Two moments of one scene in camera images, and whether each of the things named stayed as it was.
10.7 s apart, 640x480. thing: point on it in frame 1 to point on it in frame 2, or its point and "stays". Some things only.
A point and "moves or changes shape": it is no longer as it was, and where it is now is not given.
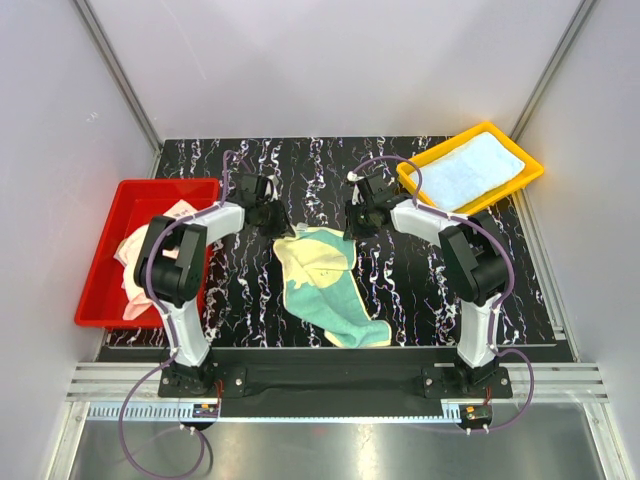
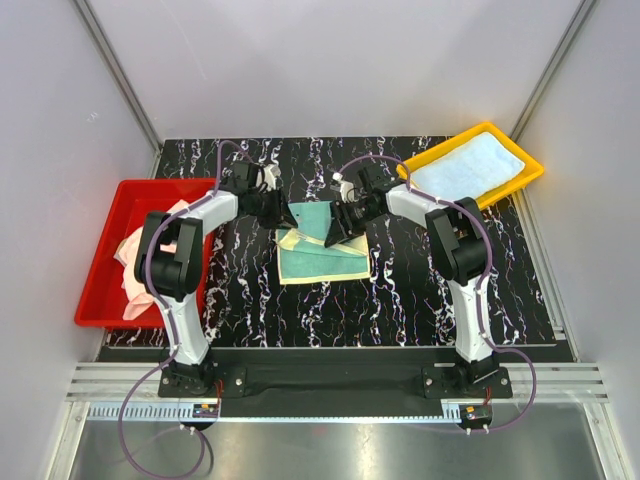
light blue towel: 469,171 stays
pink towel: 129,250 stays
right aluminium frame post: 562,48 stays
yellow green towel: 319,287 moves or changes shape
